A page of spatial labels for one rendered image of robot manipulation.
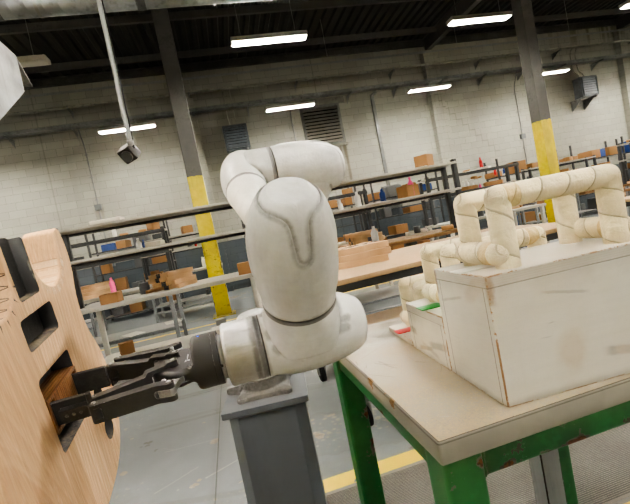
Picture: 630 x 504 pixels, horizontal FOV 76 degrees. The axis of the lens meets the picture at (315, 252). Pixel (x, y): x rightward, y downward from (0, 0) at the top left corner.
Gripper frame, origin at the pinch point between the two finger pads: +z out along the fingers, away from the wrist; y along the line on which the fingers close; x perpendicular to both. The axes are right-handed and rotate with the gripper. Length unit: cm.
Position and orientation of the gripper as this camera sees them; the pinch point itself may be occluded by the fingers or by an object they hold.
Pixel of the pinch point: (68, 397)
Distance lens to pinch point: 64.8
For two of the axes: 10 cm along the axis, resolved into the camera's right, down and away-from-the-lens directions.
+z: -9.6, 2.1, -2.0
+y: -2.4, -1.7, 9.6
